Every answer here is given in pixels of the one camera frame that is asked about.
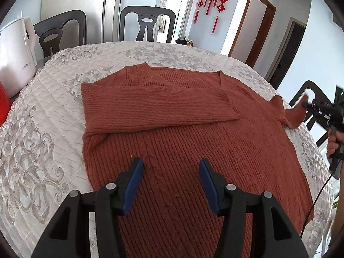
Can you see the brown wooden door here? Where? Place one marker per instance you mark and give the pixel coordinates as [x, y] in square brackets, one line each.
[252, 29]

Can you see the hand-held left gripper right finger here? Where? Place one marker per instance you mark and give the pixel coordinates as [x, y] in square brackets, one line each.
[208, 178]

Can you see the rust knit sweater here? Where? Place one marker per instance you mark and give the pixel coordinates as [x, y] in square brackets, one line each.
[174, 129]

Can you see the dark wooden dining chair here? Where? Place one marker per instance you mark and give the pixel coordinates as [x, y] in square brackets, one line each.
[78, 27]
[311, 84]
[126, 21]

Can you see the red Chinese knot hanging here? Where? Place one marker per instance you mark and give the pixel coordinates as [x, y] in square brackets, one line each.
[201, 1]
[222, 4]

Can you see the grey door frame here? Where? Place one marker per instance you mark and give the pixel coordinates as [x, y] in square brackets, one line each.
[289, 32]

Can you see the person's right hand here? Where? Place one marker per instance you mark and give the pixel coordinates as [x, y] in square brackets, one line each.
[332, 145]

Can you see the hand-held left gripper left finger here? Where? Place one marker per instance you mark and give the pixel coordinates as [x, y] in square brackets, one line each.
[134, 177]

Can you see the red lidded container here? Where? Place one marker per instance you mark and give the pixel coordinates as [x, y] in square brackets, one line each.
[3, 104]

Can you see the white electric kettle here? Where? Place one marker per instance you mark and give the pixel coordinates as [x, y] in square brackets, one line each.
[16, 59]

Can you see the dark bag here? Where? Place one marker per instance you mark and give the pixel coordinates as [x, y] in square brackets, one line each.
[181, 42]

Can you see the white quilted table cover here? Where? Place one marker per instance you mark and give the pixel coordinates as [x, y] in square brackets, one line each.
[40, 129]

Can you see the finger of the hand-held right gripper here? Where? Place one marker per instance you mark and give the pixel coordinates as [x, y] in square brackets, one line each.
[321, 115]
[311, 105]

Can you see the silver refrigerator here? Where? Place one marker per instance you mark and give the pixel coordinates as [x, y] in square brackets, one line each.
[113, 5]

